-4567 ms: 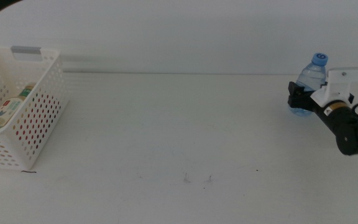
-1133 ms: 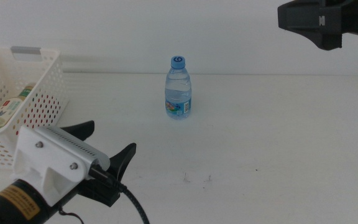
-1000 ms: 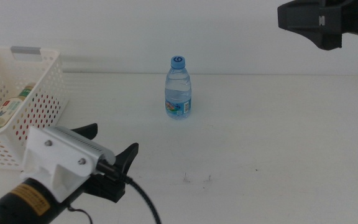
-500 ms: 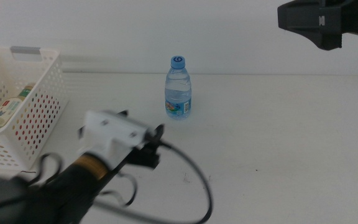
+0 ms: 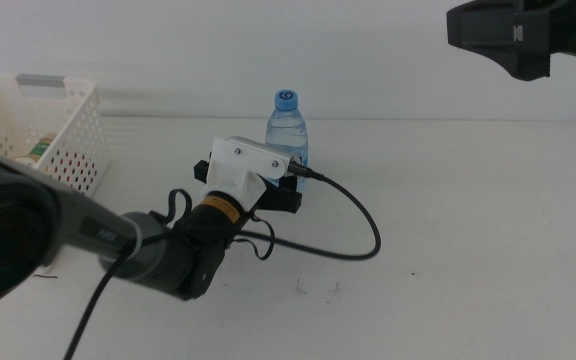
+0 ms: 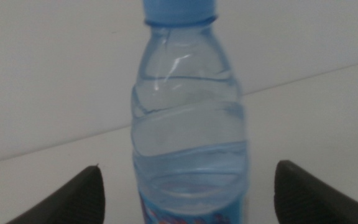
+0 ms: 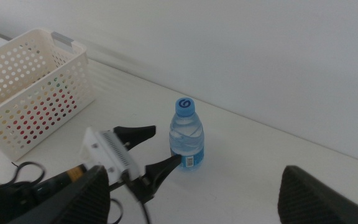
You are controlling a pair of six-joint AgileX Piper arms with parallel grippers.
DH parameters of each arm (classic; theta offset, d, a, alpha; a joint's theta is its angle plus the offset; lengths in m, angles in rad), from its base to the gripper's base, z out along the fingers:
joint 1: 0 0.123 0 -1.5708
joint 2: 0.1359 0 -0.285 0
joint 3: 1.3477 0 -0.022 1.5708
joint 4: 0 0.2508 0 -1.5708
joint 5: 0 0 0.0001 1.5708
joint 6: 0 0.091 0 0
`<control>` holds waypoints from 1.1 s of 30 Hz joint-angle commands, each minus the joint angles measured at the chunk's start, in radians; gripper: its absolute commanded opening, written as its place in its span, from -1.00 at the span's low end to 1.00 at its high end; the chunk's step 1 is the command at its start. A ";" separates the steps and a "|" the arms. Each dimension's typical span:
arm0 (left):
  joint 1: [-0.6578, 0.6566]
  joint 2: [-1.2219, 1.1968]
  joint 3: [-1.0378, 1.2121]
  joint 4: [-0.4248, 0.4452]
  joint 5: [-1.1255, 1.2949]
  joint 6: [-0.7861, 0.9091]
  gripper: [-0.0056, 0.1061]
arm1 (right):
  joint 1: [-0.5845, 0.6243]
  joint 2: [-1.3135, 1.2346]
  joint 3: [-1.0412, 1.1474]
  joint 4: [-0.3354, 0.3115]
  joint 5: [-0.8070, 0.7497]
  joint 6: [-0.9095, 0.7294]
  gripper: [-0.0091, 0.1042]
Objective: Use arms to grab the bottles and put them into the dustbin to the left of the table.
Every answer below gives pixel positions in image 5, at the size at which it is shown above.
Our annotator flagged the small water bottle blue cap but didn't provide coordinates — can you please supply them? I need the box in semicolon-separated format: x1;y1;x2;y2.
265;89;310;194

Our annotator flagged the yellow tea bottle green label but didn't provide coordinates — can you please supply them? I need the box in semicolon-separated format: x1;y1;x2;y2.
14;132;60;167

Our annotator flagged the white perforated plastic basket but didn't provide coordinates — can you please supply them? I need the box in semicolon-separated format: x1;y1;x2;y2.
0;74;112;199

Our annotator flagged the thick black camera cable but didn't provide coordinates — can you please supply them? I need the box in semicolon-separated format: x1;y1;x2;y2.
62;162;382;360

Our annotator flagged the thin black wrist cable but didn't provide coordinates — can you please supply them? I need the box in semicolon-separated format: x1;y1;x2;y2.
228;213;276;262

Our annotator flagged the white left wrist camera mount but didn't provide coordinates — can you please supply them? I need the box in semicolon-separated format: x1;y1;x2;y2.
200;135;294;212

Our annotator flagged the thin black arm loop cable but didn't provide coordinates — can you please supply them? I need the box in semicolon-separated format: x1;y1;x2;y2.
165;188;194;234

